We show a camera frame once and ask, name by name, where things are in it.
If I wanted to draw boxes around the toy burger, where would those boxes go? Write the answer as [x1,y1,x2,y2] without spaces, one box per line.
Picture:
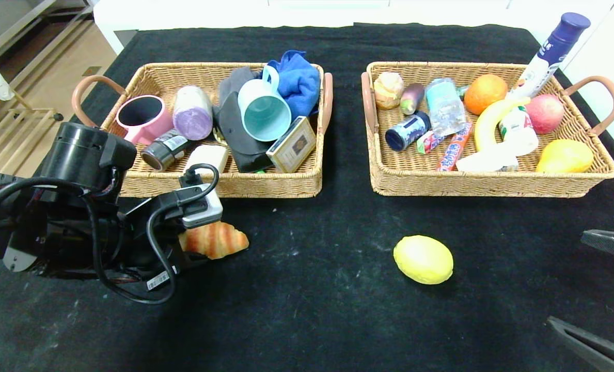
[374,72,405,110]

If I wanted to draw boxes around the black glasses case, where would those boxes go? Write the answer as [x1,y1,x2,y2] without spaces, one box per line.
[213,92,274,174]

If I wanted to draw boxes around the red white candy pack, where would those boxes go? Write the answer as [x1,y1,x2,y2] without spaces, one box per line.
[417,130,444,154]

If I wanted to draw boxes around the white soap bar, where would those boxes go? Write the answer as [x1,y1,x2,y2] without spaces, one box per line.
[184,144,230,176]

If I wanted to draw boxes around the red peach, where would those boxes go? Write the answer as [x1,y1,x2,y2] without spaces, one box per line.
[525,94,564,135]

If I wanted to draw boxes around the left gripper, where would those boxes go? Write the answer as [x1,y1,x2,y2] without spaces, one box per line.
[124,235,210,291]

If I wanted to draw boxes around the purple garbage bag roll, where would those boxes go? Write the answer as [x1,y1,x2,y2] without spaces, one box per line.
[172,85,213,141]

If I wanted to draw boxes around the orange fruit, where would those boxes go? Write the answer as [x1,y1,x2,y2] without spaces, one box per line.
[464,74,508,116]

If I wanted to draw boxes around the yellow mango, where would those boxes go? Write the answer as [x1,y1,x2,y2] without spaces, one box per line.
[536,139,594,174]

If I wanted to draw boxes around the black table cloth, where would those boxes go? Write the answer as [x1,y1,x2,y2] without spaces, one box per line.
[0,23,614,372]

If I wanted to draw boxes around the blue cloth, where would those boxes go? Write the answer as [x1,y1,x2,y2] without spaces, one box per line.
[265,50,322,122]

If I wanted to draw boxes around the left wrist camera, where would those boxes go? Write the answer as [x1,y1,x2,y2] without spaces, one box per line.
[179,183,224,229]

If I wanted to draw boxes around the white spray bottle purple cap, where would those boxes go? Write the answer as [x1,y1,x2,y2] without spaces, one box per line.
[508,13,591,101]

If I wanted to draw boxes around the beige wheeled rack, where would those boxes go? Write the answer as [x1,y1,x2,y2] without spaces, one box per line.
[0,92,66,187]

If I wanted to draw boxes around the wicker basket brown handles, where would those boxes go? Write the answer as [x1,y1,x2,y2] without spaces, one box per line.
[361,61,614,199]
[72,62,334,199]

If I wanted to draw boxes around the black cosmetic tube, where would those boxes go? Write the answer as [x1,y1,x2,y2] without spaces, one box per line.
[140,129,194,172]

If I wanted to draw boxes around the clear water bottle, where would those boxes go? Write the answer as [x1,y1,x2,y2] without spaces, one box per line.
[424,78,467,137]

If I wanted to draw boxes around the yellow banana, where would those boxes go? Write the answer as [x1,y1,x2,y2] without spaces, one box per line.
[474,96,530,153]

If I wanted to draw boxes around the grey cloth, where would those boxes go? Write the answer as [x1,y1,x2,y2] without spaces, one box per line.
[219,67,258,106]

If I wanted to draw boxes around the croissant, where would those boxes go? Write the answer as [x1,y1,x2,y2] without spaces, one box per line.
[182,221,249,260]

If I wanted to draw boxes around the purple eggplant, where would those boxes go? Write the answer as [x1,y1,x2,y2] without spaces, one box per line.
[400,83,427,115]

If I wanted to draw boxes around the small white box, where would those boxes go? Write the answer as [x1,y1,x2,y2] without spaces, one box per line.
[455,142,520,173]

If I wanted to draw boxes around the teal plastic cup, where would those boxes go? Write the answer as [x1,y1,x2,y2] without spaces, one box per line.
[237,65,292,142]

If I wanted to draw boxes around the orange candy roll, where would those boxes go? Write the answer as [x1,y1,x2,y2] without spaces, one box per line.
[438,122,474,172]

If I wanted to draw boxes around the beige shelf frame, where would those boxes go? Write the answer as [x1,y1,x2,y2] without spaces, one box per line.
[0,0,97,65]

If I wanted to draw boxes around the yellow lemon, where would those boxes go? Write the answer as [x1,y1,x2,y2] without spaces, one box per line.
[393,235,454,285]

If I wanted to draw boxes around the white yogurt bottle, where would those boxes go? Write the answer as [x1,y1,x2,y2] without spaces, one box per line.
[499,105,539,157]

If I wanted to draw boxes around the playing card box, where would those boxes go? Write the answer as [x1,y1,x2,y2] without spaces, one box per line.
[265,116,317,173]

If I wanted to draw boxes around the blue can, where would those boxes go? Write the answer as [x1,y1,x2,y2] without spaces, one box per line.
[385,111,432,152]

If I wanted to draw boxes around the black camera cable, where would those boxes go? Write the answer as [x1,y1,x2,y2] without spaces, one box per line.
[92,163,219,305]

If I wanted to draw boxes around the pink mug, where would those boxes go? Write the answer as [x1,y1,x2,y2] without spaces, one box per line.
[116,95,174,146]

